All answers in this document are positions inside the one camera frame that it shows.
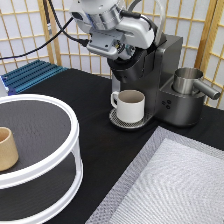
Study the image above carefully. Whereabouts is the grey coffee machine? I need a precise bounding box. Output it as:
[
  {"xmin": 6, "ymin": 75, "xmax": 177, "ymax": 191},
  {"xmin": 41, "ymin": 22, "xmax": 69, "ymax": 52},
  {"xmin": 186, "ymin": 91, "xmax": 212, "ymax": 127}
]
[{"xmin": 108, "ymin": 25, "xmax": 208, "ymax": 130}]

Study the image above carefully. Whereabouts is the tan wooden cup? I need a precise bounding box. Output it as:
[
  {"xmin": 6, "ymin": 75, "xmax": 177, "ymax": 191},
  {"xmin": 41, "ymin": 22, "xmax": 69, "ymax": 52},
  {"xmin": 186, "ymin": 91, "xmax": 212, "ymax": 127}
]
[{"xmin": 0, "ymin": 127, "xmax": 19, "ymax": 171}]

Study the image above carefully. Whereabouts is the wooden shoji screen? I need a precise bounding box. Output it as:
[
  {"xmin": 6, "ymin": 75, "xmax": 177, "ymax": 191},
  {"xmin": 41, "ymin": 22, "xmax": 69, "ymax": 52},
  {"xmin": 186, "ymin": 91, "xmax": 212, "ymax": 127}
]
[{"xmin": 0, "ymin": 0, "xmax": 224, "ymax": 110}]

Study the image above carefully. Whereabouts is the steel milk frother jug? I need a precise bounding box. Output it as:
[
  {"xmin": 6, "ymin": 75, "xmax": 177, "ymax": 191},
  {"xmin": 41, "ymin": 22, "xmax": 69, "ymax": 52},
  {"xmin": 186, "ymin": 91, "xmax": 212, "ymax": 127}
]
[{"xmin": 173, "ymin": 68, "xmax": 221, "ymax": 100}]

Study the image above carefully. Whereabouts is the black tablecloth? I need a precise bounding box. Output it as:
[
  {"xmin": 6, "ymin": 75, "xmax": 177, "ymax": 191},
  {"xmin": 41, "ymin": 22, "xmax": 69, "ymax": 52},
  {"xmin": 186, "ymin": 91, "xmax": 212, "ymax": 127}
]
[{"xmin": 25, "ymin": 69, "xmax": 224, "ymax": 224}]

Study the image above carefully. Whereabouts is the white two-tier round shelf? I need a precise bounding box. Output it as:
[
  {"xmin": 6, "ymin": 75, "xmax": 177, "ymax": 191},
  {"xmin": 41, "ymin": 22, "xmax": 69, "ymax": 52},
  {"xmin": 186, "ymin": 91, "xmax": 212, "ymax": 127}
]
[{"xmin": 0, "ymin": 94, "xmax": 83, "ymax": 224}]

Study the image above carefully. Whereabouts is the white ceramic mug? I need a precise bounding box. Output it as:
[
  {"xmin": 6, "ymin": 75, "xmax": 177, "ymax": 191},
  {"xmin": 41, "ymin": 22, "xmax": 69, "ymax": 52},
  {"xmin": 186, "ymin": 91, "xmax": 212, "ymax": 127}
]
[{"xmin": 111, "ymin": 90, "xmax": 145, "ymax": 123}]

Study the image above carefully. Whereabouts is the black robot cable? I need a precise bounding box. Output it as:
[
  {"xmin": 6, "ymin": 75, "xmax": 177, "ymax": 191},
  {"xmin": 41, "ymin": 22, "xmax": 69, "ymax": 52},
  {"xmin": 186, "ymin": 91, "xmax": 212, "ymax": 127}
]
[{"xmin": 0, "ymin": 0, "xmax": 91, "ymax": 61}]

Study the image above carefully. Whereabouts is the grey woven placemat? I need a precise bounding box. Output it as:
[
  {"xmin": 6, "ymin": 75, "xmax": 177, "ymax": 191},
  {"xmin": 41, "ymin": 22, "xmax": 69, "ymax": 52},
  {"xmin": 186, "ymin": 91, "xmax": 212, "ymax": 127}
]
[{"xmin": 85, "ymin": 127, "xmax": 224, "ymax": 224}]

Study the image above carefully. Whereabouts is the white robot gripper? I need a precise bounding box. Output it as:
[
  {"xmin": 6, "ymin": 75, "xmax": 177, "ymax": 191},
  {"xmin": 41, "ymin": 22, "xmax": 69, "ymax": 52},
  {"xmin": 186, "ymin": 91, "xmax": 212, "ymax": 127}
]
[{"xmin": 87, "ymin": 13, "xmax": 155, "ymax": 60}]

